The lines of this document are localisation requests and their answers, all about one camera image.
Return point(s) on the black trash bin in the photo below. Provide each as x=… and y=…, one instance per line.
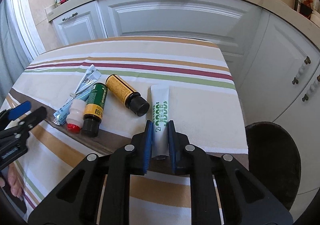
x=273, y=158

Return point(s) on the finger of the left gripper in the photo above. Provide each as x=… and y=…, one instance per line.
x=14, y=113
x=34, y=118

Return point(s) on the striped tablecloth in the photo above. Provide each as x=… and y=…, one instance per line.
x=203, y=104

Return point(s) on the person's left hand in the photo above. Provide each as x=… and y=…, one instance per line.
x=13, y=181

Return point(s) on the green yellow black bottle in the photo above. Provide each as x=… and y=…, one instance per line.
x=94, y=110

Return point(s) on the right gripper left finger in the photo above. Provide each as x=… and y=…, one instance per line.
x=97, y=190

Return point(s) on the dark glass bottle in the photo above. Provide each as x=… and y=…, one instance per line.
x=297, y=5

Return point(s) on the white green tube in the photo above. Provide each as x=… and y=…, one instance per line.
x=160, y=119

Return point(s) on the yellow label black bottle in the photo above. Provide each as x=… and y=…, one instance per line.
x=128, y=96

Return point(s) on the grey curtain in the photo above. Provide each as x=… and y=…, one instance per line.
x=13, y=58

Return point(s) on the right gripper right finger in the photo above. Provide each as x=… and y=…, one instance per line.
x=222, y=190

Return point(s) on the small white yogurt bottle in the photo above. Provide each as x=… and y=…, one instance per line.
x=75, y=118

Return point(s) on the light blue white wrapper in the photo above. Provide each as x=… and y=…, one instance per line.
x=82, y=91

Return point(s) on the white kitchen cabinets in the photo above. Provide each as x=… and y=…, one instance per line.
x=274, y=65

